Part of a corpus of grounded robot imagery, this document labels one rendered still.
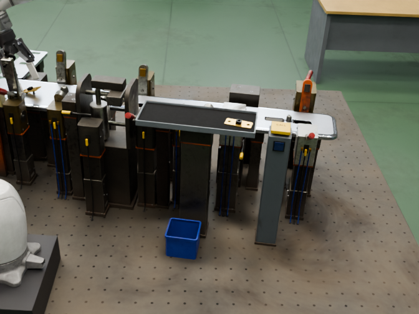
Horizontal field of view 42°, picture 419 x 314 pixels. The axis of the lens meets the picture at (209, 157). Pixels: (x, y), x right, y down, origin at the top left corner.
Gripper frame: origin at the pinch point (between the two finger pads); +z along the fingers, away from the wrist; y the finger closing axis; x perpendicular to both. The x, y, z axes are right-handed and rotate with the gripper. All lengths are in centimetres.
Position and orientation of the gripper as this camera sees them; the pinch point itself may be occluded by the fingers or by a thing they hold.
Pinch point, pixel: (26, 80)
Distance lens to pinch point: 223.0
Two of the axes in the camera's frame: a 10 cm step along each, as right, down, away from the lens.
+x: -9.1, 0.9, 4.0
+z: 2.9, 8.4, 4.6
